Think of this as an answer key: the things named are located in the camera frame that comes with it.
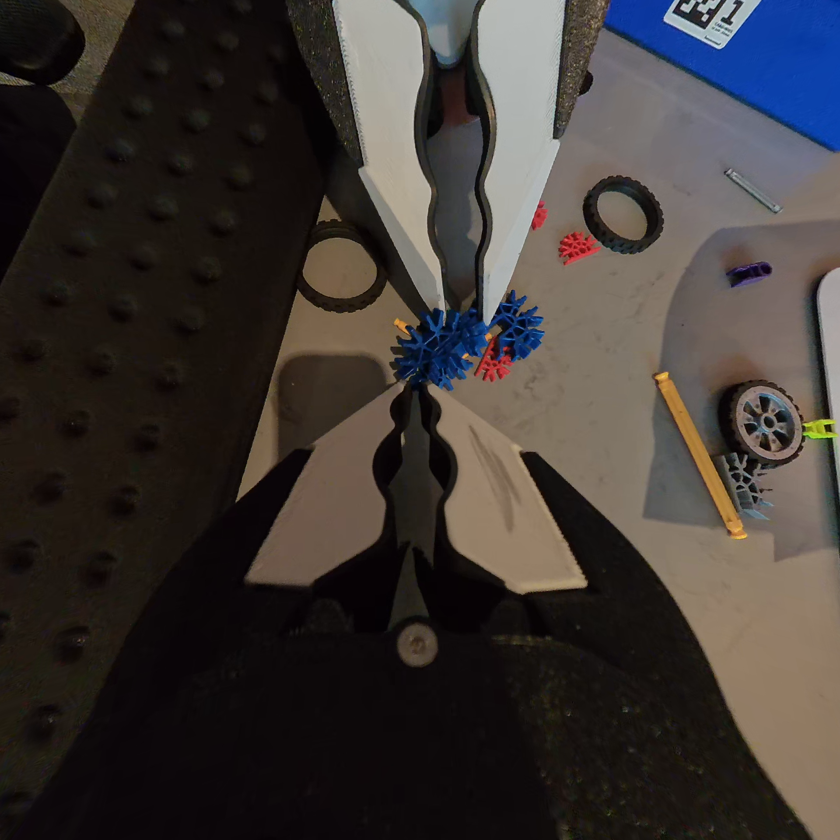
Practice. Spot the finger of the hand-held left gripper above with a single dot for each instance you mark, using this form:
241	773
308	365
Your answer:
387	131
525	131

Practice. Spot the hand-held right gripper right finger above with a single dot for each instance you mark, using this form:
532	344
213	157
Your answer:
512	518

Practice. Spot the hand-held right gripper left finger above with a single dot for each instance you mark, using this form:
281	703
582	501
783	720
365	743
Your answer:
328	518

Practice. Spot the blue snowflake connector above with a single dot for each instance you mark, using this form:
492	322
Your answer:
426	351
522	325
474	331

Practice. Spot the red fan connector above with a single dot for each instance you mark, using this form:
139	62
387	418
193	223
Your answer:
539	215
577	248
492	367

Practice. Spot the long yellow rod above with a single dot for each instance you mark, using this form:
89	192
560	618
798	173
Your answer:
699	456

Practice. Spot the grey fan connector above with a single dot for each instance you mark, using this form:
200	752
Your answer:
745	489

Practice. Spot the thin grey rod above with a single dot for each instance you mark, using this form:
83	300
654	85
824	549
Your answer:
753	190

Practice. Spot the blue plastic bin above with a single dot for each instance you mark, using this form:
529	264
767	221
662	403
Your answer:
774	85

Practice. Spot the purple connector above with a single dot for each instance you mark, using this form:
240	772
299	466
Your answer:
748	272

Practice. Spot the black wheel with grey hub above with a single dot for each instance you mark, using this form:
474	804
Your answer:
764	420

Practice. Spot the lime green connector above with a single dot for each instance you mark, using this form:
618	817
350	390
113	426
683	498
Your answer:
817	430

